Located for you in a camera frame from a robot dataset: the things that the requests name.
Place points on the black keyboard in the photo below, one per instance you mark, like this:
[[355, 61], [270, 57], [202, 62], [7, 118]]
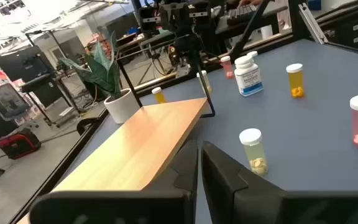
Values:
[[241, 14]]

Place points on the red black tool bag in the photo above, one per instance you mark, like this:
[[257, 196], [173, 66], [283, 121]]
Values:
[[19, 144]]

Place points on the black tripod leg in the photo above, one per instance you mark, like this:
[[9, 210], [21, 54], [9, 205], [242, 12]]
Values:
[[250, 29]]

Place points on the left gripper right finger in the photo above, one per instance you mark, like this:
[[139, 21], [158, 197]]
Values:
[[259, 205]]

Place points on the black drawer cabinet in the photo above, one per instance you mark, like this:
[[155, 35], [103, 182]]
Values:
[[353, 31]]

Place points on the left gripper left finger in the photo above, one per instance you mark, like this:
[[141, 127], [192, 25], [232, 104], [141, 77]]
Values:
[[120, 208]]

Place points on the person's hand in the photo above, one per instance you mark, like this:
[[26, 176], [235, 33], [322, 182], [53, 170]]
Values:
[[249, 2]]

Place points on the black screen on stand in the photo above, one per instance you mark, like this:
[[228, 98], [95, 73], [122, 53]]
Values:
[[9, 101]]

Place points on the amber pill bottle white cap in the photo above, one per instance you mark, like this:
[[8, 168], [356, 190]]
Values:
[[295, 80], [159, 96]]

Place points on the snake plant white pot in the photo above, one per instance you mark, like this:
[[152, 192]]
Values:
[[121, 107]]

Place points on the wooden shelf black metal frame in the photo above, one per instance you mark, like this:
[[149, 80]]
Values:
[[141, 146]]

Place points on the silver aluminium extrusion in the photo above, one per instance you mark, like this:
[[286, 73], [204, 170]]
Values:
[[313, 23]]

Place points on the red pill bottle white cap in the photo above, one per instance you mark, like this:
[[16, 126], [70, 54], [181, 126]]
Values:
[[227, 67]]

